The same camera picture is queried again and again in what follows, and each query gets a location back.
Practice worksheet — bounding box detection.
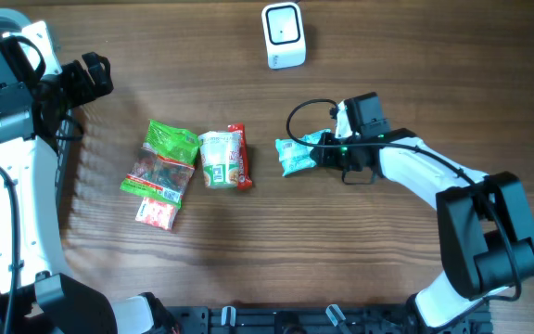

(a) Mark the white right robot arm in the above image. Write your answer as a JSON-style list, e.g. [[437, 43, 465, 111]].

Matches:
[[312, 93, 534, 333]]

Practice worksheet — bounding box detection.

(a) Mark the green snack bag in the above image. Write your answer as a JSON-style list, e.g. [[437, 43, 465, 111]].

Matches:
[[120, 120, 200, 209]]

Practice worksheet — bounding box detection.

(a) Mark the red snack packet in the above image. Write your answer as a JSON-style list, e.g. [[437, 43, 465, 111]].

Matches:
[[135, 198, 178, 231]]

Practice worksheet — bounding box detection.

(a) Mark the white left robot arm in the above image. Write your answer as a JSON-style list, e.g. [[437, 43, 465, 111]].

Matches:
[[0, 46, 157, 333]]

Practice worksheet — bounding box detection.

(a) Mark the green instant noodle cup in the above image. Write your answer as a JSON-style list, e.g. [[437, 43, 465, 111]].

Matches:
[[199, 131, 241, 189]]

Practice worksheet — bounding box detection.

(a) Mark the red coffee stick sachet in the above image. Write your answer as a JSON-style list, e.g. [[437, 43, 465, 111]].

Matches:
[[228, 123, 252, 190]]

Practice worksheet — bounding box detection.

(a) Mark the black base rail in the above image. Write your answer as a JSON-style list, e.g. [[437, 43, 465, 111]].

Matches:
[[155, 303, 494, 334]]

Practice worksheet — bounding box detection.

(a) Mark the white barcode scanner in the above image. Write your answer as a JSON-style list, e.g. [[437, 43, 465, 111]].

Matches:
[[261, 2, 307, 70]]

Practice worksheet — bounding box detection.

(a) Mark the light blue snack packet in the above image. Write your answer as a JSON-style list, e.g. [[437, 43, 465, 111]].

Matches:
[[274, 139, 317, 177]]

